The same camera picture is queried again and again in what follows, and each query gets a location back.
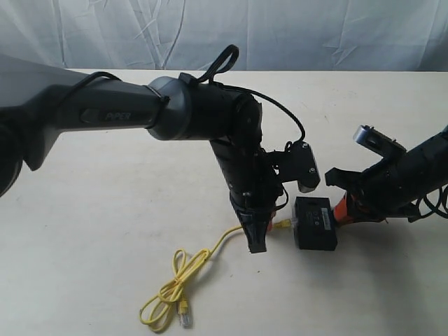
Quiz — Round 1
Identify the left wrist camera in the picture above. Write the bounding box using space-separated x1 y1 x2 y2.
268 141 321 193

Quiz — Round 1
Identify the black left camera cable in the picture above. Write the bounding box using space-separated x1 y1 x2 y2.
52 44 306 144

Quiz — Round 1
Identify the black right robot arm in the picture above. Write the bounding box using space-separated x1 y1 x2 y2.
325 125 447 226

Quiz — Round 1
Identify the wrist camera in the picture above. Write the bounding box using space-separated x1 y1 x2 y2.
353 125 407 160
268 141 321 193

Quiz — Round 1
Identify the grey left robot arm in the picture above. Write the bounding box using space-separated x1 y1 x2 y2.
1 55 283 253

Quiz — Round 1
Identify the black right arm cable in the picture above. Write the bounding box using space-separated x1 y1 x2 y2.
416 185 448 220

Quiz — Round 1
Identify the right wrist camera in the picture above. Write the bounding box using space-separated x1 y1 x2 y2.
353 125 407 160

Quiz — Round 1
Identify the grey backdrop cloth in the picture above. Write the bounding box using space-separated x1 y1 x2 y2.
1 1 447 71

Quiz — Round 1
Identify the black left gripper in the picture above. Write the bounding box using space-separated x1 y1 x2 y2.
227 150 288 255

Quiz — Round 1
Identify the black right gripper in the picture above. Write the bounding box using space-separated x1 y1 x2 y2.
325 157 426 226

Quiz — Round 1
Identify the yellow ethernet cable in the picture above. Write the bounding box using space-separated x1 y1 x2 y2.
139 217 298 332

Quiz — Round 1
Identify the black network switch box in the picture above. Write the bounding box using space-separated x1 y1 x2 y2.
293 197 337 251

